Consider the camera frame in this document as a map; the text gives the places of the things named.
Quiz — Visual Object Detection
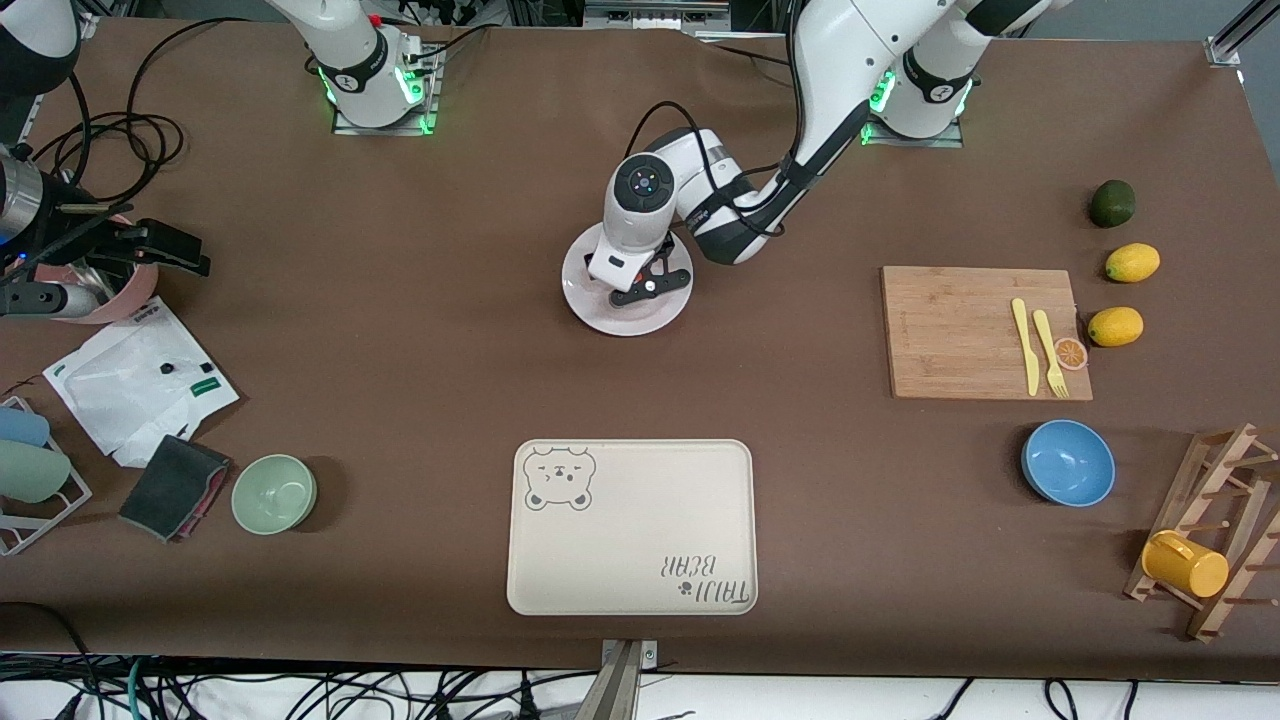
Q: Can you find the white round plate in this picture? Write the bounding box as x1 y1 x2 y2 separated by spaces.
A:
561 222 694 337

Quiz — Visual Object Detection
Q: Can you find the pink bowl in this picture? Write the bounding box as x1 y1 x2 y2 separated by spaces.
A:
35 215 159 325

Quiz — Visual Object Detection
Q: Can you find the white plastic pouch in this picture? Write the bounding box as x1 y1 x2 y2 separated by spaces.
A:
43 296 241 469

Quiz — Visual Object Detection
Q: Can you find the light blue cup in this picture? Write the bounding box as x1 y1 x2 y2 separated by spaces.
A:
0 407 51 449

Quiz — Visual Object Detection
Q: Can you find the dark grey folded cloth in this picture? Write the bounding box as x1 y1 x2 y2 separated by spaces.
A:
118 434 232 544

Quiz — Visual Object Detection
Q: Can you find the pale green cup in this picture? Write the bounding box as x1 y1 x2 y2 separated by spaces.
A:
0 440 73 504

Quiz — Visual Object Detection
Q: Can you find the pale green bowl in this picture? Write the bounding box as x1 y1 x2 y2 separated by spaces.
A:
231 454 318 536

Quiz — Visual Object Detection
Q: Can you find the cream tray with bear print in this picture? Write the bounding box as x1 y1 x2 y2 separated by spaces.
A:
506 439 758 616

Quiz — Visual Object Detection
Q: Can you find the bamboo cutting board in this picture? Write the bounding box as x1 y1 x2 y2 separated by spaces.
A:
880 265 1094 402

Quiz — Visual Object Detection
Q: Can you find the yellow plastic knife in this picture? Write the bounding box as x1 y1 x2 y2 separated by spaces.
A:
1011 298 1041 397

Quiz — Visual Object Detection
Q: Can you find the yellow plastic fork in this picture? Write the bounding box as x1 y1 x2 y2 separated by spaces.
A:
1032 309 1070 399

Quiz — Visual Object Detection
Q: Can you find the blue bowl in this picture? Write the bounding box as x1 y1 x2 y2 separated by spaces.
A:
1021 419 1116 508

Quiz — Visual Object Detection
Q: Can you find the dark green avocado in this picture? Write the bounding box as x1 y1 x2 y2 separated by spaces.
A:
1089 180 1137 229

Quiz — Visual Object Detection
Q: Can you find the yellow lemon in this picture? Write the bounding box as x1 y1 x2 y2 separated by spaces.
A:
1088 306 1144 348
1105 243 1161 283

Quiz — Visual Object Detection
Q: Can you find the wooden cup rack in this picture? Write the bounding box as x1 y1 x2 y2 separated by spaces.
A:
1124 423 1280 643

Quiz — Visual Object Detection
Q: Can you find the yellow cup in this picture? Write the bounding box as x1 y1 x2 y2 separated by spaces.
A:
1141 530 1230 599

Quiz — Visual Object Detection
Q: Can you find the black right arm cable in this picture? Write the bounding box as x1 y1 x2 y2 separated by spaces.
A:
40 15 251 201

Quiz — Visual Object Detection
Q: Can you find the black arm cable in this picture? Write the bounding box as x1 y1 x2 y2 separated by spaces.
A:
625 0 871 241
40 15 251 201

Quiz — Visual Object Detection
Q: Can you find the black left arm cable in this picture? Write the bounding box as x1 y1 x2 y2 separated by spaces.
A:
625 0 871 241

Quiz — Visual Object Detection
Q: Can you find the black base cable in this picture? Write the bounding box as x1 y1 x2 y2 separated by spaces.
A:
405 25 491 63
700 38 793 66

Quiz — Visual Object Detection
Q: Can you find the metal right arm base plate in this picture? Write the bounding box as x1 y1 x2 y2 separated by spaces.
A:
332 45 441 136

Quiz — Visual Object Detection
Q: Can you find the grey metal frame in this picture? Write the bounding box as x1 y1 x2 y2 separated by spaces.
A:
583 0 733 29

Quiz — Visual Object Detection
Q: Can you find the white wire rack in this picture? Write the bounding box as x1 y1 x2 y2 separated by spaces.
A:
0 396 93 557

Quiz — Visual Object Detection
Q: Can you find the aluminium profile post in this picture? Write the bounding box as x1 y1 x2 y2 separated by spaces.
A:
1205 0 1280 69

